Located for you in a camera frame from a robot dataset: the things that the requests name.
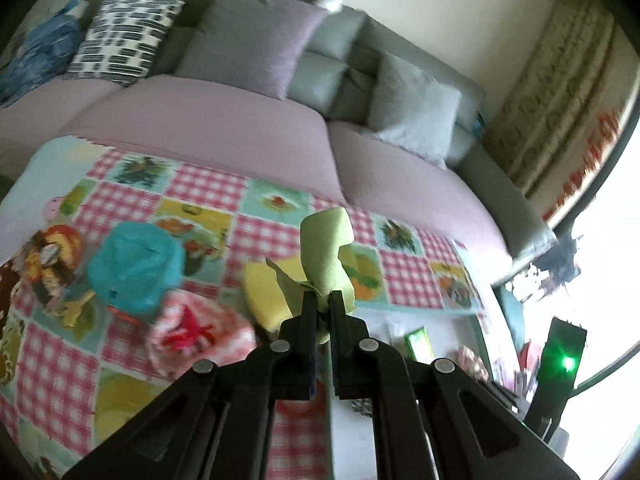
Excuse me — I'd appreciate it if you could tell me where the teal tray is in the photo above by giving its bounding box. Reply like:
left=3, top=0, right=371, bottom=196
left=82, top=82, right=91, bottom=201
left=327, top=305, right=526, bottom=480

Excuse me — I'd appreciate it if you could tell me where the clear box with brown lid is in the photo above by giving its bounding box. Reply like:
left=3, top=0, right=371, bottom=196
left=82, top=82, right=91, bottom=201
left=22, top=225, right=96, bottom=328

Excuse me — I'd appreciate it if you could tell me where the light grey pillow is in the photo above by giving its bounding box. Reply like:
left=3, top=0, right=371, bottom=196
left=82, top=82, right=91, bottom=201
left=367, top=52, right=463, bottom=169

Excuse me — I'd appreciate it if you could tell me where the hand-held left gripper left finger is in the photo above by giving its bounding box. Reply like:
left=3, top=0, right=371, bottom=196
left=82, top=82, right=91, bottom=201
left=62, top=291, right=319, bottom=480

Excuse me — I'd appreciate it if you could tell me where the green cloth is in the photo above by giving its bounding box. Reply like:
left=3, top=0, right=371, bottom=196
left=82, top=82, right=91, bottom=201
left=267, top=207, right=359, bottom=346

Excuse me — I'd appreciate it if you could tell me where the blue clothes pile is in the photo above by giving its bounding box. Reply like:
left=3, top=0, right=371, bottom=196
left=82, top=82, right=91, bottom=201
left=0, top=0, right=89, bottom=109

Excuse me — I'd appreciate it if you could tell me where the grey sofa with purple seats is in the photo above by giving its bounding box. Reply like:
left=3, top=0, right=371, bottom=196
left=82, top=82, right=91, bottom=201
left=0, top=0, right=558, bottom=276

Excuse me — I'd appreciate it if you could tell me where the yellow sponge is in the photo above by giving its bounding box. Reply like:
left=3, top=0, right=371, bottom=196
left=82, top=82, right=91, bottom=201
left=242, top=255, right=311, bottom=334

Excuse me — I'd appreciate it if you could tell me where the teal plastic box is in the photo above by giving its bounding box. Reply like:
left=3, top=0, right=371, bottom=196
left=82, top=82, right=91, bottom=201
left=87, top=222, right=186, bottom=319

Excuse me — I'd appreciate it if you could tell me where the pink checked cloth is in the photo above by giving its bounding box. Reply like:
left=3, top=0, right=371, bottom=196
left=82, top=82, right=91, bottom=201
left=147, top=292, right=259, bottom=379

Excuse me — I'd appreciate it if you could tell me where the beige patterned curtain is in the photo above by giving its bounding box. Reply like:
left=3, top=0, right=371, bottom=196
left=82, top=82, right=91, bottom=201
left=482, top=0, right=626, bottom=221

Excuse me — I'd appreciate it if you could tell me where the black white patterned pillow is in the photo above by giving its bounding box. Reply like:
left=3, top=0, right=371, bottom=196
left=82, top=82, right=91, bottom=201
left=65, top=0, right=186, bottom=86

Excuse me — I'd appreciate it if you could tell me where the pink floral cloth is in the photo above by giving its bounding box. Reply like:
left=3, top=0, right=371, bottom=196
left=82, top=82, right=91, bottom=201
left=452, top=345, right=491, bottom=384

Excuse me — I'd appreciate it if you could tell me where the green tissue packet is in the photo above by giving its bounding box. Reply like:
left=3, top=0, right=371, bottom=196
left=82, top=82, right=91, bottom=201
left=402, top=327, right=434, bottom=361

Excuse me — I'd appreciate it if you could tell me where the purple pillow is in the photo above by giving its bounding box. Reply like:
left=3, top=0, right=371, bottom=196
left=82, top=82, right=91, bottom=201
left=175, top=0, right=331, bottom=101

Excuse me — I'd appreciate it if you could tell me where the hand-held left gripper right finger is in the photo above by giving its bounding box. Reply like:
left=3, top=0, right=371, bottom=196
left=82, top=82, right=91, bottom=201
left=329, top=291, right=581, bottom=480

